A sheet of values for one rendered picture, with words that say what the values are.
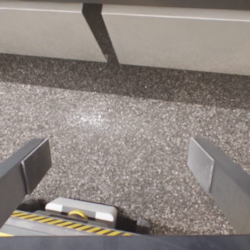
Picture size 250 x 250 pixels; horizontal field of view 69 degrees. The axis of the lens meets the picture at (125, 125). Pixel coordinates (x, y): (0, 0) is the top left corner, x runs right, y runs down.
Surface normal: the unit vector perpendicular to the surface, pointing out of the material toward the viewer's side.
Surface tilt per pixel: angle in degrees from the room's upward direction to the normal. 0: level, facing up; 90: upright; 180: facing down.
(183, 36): 90
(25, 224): 0
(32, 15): 90
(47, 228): 0
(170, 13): 0
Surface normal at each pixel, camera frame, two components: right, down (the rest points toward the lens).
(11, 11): -0.15, 0.98
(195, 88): -0.13, -0.10
